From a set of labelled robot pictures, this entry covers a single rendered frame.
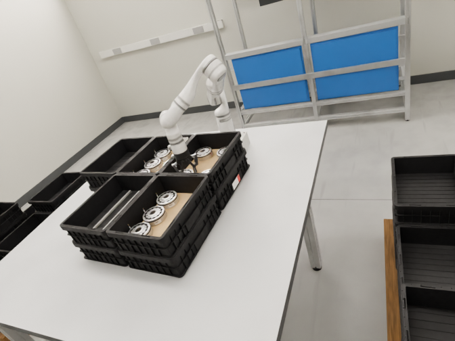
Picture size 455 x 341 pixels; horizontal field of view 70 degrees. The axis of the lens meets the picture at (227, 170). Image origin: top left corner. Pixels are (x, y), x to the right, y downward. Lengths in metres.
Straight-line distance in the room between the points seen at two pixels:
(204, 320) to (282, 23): 3.53
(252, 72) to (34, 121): 2.84
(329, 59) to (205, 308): 2.59
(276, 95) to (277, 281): 2.53
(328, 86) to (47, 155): 3.57
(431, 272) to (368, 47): 2.12
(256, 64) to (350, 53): 0.89
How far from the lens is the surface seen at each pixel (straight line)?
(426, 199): 1.83
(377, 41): 3.25
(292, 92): 3.45
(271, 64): 3.40
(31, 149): 4.75
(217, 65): 1.48
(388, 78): 3.36
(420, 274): 1.65
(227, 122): 1.94
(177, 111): 1.51
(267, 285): 1.24
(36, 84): 4.94
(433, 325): 1.39
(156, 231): 1.44
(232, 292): 1.25
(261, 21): 4.23
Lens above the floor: 1.66
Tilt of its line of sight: 31 degrees down
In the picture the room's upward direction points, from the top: 19 degrees counter-clockwise
